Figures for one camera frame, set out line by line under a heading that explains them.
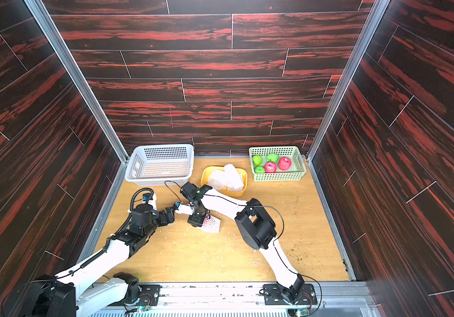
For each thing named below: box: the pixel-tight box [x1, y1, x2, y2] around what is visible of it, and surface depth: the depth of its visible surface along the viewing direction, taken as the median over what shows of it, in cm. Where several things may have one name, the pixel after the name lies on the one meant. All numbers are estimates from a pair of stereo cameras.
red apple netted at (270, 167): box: [264, 161, 277, 174], surface depth 110 cm
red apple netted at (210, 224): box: [197, 213, 222, 234], surface depth 88 cm
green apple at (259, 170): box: [254, 165, 266, 174], surface depth 107 cm
